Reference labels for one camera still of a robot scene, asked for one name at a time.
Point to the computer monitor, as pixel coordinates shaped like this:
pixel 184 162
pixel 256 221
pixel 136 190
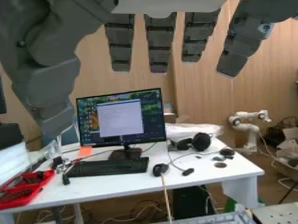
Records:
pixel 120 116

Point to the red tray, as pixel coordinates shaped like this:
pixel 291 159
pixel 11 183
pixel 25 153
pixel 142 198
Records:
pixel 22 191

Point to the orange sticky note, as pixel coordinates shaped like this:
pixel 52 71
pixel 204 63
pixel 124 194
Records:
pixel 86 151

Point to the black computer mouse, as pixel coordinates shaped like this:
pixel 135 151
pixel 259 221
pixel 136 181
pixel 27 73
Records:
pixel 160 169

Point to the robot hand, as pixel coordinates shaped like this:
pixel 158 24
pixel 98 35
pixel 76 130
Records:
pixel 48 50

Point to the small white jointed device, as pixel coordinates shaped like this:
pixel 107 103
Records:
pixel 248 121

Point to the thin stick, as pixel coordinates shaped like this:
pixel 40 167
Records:
pixel 166 200

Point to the white desk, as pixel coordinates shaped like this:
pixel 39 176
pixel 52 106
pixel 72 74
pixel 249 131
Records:
pixel 134 186

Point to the black keyboard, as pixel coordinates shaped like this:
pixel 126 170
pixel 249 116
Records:
pixel 108 166

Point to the black computer tower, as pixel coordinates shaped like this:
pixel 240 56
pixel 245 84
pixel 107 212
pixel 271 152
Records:
pixel 189 203

